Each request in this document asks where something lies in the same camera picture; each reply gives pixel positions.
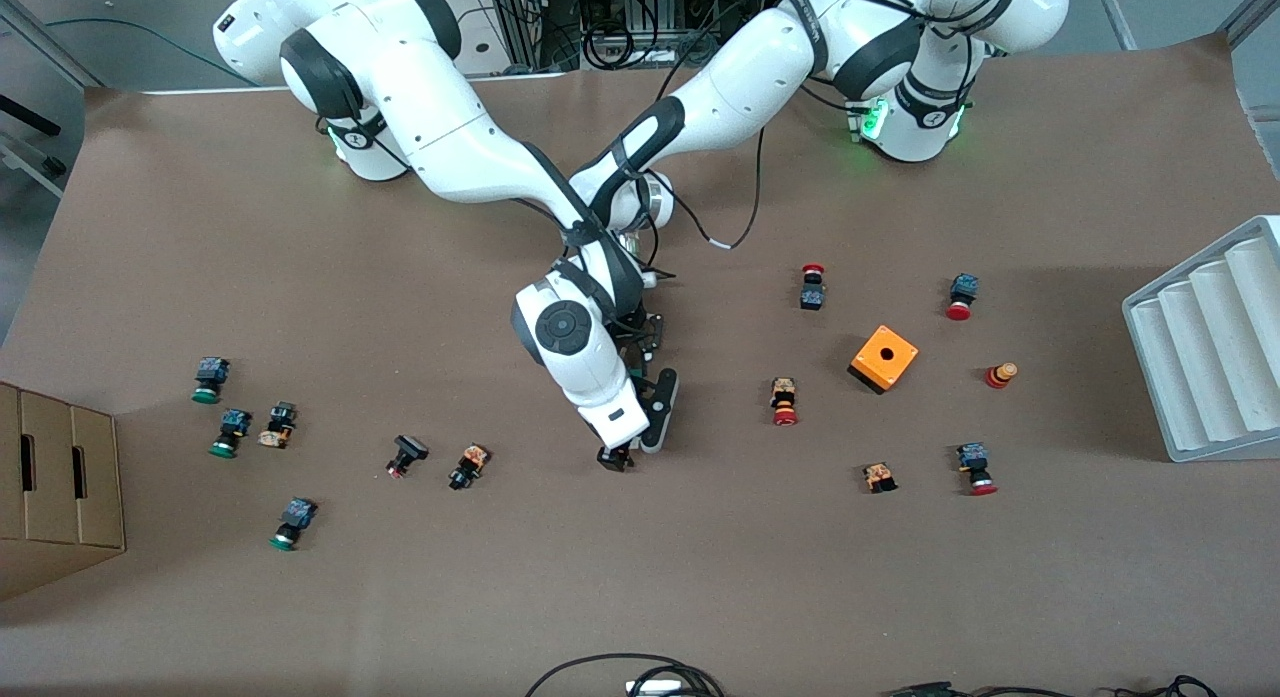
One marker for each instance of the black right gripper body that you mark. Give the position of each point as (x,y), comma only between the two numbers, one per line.
(615,458)

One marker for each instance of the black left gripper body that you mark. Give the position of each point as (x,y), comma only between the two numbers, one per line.
(641,329)

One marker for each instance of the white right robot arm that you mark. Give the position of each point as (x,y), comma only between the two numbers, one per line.
(450,137)

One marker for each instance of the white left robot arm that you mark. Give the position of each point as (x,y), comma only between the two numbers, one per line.
(800,47)

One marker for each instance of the red e-stop with orange block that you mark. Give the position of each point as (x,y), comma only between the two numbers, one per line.
(784,397)

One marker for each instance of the black button with orange block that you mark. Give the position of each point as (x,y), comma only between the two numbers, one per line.
(279,425)
(470,464)

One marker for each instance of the red button with dark block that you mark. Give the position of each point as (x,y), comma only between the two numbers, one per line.
(812,295)

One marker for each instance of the black square-head button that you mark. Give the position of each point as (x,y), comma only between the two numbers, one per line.
(408,447)

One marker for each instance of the small grey hub box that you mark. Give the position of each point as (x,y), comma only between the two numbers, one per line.
(655,688)

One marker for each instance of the orange contact block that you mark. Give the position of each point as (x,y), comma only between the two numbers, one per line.
(879,476)

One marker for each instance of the red button with blue block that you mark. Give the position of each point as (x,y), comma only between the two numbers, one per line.
(973,462)
(963,292)

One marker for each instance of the green button with blue block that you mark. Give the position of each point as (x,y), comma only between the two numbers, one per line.
(297,517)
(233,425)
(211,375)

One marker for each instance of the black equipment rack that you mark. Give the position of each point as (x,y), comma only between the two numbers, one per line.
(540,27)

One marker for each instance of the red orange button head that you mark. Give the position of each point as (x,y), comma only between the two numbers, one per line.
(1000,376)

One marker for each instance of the grey ribbed tray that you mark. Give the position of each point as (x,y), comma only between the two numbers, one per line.
(1200,357)

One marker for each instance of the brown cardboard box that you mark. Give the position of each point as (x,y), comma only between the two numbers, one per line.
(60,487)

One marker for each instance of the black rod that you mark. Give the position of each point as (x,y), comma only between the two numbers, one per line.
(30,115)

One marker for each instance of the orange button enclosure box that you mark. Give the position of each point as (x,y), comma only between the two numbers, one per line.
(883,358)

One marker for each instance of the grey aluminium frame bar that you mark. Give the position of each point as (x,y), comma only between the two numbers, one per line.
(1250,12)
(50,39)

